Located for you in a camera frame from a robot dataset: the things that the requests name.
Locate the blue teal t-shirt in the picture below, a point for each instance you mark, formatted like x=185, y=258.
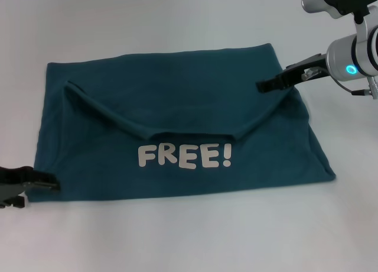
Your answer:
x=177, y=112

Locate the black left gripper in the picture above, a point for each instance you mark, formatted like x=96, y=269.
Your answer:
x=13, y=180

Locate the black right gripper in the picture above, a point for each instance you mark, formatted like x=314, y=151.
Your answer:
x=307, y=67

